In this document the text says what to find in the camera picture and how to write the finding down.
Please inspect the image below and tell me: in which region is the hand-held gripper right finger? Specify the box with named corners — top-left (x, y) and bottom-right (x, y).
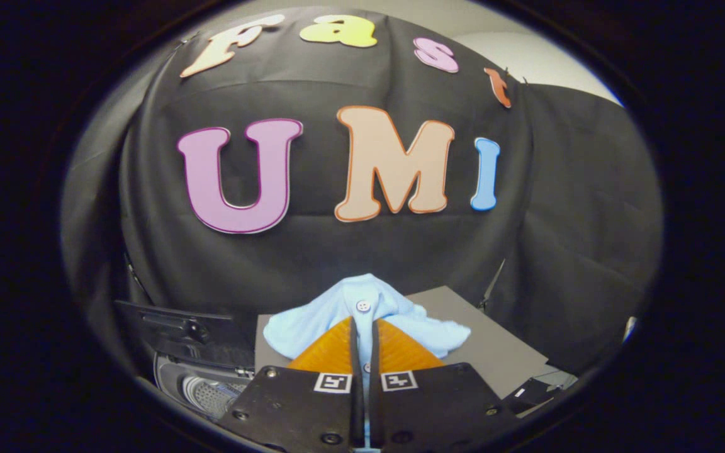
top-left (370, 319), bottom-right (527, 453)

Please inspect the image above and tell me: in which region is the black backdrop cloth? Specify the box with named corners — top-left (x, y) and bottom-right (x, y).
top-left (60, 6), bottom-right (664, 378)

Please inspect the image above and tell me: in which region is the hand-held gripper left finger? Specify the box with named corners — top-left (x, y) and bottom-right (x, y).
top-left (218, 316), bottom-right (363, 453)

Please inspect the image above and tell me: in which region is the light blue shirt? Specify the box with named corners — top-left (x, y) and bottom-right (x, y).
top-left (263, 273), bottom-right (471, 450)

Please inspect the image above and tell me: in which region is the dark washing machine lid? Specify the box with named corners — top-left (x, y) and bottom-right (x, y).
top-left (114, 299), bottom-right (256, 371)

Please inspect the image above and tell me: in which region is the cream cabinet with grey top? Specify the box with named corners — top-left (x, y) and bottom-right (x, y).
top-left (254, 286), bottom-right (580, 419)

